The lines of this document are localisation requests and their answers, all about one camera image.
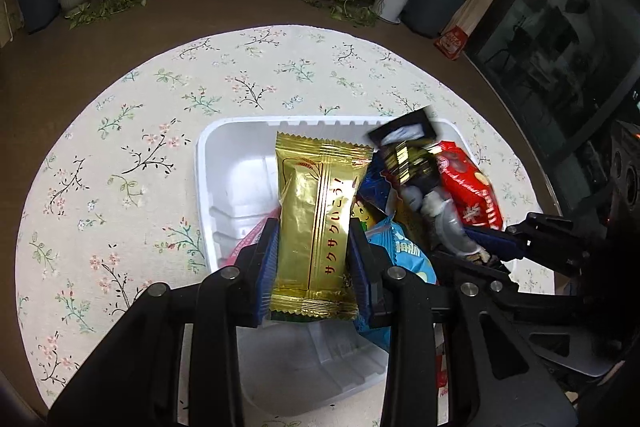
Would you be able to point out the floral tablecloth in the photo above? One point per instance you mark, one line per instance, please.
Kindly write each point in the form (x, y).
(125, 132)

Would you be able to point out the wooden cabinet with glass door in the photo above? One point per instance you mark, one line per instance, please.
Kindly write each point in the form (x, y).
(550, 32)

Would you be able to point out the red snack packet white print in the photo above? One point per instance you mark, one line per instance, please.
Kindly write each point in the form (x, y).
(467, 187)

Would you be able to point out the red paper bag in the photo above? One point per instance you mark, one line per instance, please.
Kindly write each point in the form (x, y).
(450, 43)

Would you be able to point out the black gold striped snack packet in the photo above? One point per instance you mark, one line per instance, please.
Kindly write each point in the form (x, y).
(405, 157)

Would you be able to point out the pale pink snack packet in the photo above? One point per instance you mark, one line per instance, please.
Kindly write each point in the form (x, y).
(247, 239)

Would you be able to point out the light blue snack packet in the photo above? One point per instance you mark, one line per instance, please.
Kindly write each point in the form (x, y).
(405, 257)

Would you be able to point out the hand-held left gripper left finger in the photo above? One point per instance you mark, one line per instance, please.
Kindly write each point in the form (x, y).
(265, 272)

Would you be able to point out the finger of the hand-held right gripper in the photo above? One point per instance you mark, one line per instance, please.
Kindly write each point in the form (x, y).
(495, 243)
(480, 274)

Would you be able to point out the white plastic tray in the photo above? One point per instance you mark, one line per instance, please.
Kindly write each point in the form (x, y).
(235, 177)

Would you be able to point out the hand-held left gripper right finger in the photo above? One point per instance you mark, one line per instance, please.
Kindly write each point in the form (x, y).
(361, 277)

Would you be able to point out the dark blue snack packet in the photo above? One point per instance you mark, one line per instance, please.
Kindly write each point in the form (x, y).
(372, 187)

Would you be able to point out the cartoon face snack packet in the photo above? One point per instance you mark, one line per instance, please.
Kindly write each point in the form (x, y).
(364, 214)

